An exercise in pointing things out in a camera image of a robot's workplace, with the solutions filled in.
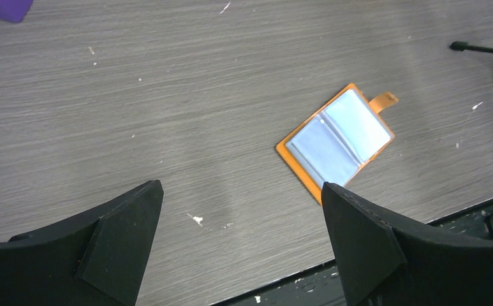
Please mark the purple stand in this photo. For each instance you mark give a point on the purple stand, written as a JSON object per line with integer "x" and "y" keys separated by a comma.
{"x": 14, "y": 10}

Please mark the orange card holder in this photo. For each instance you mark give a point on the orange card holder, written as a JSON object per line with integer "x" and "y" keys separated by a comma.
{"x": 338, "y": 140}

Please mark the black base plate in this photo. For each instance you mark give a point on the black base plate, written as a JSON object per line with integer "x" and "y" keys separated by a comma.
{"x": 321, "y": 284}

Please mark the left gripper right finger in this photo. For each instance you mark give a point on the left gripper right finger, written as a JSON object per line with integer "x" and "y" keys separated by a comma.
{"x": 385, "y": 258}

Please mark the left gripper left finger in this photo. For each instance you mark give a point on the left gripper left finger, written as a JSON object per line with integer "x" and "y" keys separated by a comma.
{"x": 96, "y": 257}

